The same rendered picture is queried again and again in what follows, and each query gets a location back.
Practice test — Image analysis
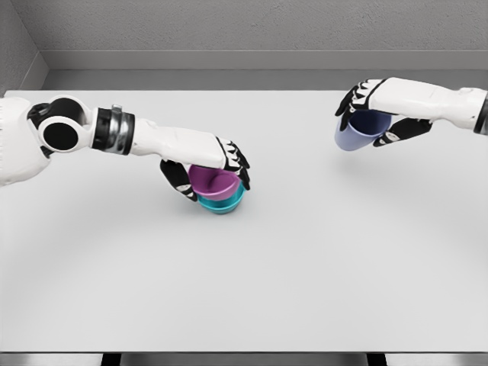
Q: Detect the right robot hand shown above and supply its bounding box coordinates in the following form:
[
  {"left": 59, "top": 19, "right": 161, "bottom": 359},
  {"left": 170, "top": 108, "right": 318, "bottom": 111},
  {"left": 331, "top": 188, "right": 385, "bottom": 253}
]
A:
[{"left": 334, "top": 77, "right": 439, "bottom": 149}]

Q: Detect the teal bowl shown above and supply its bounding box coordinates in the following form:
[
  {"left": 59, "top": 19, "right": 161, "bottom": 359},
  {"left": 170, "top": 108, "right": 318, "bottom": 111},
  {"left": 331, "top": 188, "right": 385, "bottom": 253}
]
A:
[{"left": 197, "top": 181, "right": 247, "bottom": 215}]

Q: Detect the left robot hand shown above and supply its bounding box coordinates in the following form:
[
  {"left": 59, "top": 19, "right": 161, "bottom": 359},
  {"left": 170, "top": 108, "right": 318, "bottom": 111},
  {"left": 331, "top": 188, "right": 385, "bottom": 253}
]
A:
[{"left": 159, "top": 127, "right": 252, "bottom": 203}]

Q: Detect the purple bowl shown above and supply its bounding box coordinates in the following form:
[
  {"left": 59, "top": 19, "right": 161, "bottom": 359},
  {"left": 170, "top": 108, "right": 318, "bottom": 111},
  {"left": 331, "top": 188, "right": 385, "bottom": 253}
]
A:
[{"left": 188, "top": 163, "right": 240, "bottom": 201}]

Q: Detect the lavender blue cup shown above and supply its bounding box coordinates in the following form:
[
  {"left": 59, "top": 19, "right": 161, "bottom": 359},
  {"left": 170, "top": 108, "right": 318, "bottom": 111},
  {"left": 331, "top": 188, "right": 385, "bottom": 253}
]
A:
[{"left": 334, "top": 108, "right": 393, "bottom": 153}]

